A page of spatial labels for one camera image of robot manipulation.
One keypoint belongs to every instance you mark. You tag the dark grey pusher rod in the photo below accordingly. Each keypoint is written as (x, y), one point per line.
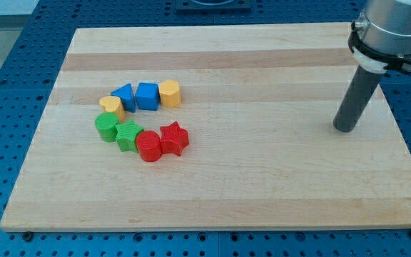
(359, 93)

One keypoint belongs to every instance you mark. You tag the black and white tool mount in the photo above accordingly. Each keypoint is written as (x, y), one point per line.
(377, 50)

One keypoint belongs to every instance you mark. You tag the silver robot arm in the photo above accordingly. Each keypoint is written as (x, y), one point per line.
(390, 15)

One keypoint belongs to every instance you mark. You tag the yellow hexagon block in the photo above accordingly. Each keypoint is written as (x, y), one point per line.
(170, 93)

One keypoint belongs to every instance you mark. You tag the wooden board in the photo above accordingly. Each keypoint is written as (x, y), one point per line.
(258, 102)

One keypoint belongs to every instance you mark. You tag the red star block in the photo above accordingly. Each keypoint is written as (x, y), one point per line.
(173, 139)

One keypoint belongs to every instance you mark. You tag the blue cube block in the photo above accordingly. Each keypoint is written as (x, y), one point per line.
(147, 96)

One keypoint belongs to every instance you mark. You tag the red cylinder block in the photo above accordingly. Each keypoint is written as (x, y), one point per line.
(149, 146)

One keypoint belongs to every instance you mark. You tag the blue triangle block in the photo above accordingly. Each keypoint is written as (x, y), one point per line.
(126, 95)

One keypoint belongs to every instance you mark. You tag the green star block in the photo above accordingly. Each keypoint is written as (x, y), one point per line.
(127, 134)

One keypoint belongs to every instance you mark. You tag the yellow heart block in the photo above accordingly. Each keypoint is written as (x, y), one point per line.
(113, 104)

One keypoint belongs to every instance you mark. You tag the green cylinder block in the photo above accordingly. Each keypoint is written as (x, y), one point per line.
(105, 124)

